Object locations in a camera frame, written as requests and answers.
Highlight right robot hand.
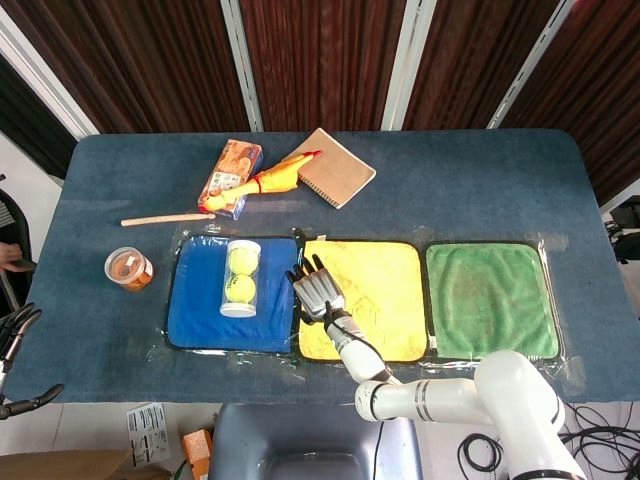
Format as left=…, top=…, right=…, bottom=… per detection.
left=285, top=254, right=347, bottom=326

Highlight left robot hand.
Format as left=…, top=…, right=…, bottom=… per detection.
left=0, top=302, right=65, bottom=421

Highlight clear tennis ball tube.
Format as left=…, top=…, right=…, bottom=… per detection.
left=219, top=239, right=263, bottom=319

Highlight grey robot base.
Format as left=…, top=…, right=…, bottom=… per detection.
left=207, top=402, right=424, bottom=480

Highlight yellow cloth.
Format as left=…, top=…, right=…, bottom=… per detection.
left=298, top=238, right=429, bottom=363

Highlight person's hand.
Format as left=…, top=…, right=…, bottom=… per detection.
left=0, top=241, right=37, bottom=274

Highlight blue cloth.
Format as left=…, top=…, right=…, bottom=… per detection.
left=166, top=235, right=300, bottom=355

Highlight brown spiral notebook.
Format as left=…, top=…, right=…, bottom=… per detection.
left=282, top=127, right=377, bottom=211

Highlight yellow rubber chicken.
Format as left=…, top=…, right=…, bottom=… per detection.
left=198, top=149, right=323, bottom=213

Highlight cardboard box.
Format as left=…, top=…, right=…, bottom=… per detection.
left=0, top=448, right=174, bottom=480

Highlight blue table cover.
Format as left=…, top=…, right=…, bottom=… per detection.
left=5, top=128, right=640, bottom=406

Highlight clear jar with orange contents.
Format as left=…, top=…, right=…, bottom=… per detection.
left=103, top=246, right=155, bottom=294

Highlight biscuit box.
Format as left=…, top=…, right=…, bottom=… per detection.
left=196, top=138, right=265, bottom=222

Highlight white printed paper sheet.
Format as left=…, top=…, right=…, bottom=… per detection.
left=125, top=402, right=172, bottom=469

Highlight wooden stick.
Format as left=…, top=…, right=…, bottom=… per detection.
left=120, top=212, right=217, bottom=228

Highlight green cloth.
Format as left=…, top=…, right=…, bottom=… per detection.
left=424, top=241, right=560, bottom=362

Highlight orange box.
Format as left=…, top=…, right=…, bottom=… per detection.
left=181, top=428, right=214, bottom=480

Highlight black equipment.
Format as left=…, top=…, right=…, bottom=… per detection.
left=603, top=194, right=640, bottom=266

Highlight black cables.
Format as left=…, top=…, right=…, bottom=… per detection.
left=457, top=399, right=640, bottom=480

